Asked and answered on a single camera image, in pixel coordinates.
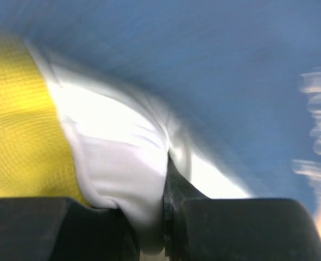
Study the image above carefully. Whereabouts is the blue denim pillowcase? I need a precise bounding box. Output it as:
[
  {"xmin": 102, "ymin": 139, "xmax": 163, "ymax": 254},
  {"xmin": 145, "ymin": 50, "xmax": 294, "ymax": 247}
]
[{"xmin": 0, "ymin": 1, "xmax": 321, "ymax": 214}]

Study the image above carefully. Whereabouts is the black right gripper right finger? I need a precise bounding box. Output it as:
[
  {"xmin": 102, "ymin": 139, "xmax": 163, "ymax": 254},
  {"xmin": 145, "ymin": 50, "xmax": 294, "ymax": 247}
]
[{"xmin": 163, "ymin": 161, "xmax": 321, "ymax": 261}]

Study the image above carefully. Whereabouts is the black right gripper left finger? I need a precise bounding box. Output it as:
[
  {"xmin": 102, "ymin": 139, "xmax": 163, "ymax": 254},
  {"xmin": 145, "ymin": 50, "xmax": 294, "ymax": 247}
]
[{"xmin": 0, "ymin": 197, "xmax": 140, "ymax": 260}]

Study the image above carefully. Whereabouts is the white pillow yellow underside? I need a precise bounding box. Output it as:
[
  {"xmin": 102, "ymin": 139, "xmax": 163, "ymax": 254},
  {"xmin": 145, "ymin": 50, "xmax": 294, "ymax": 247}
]
[{"xmin": 0, "ymin": 36, "xmax": 251, "ymax": 254}]

